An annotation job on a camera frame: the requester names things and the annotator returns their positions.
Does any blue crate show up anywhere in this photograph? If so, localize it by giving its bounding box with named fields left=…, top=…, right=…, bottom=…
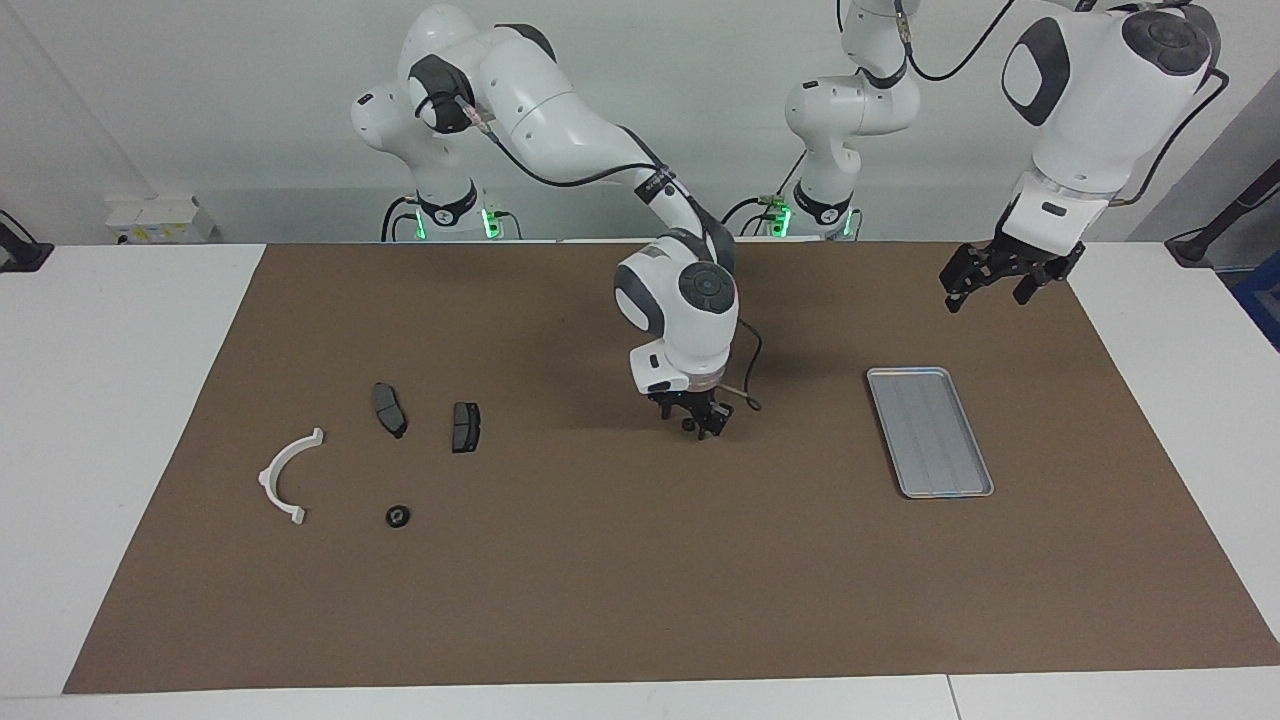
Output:
left=1232, top=250, right=1280, bottom=353

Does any long dark brake pad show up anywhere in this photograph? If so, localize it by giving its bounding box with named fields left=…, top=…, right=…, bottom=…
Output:
left=372, top=382, right=408, bottom=440

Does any black base cable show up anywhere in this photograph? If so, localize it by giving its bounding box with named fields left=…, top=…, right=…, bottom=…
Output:
left=713, top=150, right=807, bottom=239
left=381, top=193, right=421, bottom=243

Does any brown table mat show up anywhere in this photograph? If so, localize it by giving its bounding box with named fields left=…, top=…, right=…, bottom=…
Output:
left=62, top=238, right=1280, bottom=696

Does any silver metal tray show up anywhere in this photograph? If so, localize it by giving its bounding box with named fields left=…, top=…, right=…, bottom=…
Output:
left=866, top=366, right=995, bottom=500

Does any white wall socket box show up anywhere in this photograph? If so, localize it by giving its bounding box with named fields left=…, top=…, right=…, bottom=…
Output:
left=105, top=195, right=216, bottom=246

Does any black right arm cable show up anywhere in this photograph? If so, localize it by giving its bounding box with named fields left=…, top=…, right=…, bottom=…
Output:
left=415, top=85, right=764, bottom=413

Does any black clamp mount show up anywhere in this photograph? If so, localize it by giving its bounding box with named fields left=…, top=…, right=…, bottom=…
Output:
left=0, top=208, right=56, bottom=274

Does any black angled stand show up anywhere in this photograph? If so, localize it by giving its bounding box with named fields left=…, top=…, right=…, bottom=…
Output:
left=1165, top=155, right=1280, bottom=269

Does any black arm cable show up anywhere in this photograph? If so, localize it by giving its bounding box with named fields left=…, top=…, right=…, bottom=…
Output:
left=895, top=0, right=1231, bottom=208
left=415, top=85, right=764, bottom=413

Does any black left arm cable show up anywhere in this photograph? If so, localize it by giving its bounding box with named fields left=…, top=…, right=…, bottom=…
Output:
left=895, top=0, right=1231, bottom=208

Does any white semicircular bracket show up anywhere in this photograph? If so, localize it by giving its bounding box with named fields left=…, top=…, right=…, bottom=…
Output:
left=258, top=427, right=326, bottom=527

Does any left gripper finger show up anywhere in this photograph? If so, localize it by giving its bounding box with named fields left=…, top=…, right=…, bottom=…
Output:
left=938, top=245, right=1002, bottom=315
left=1013, top=247, right=1089, bottom=307

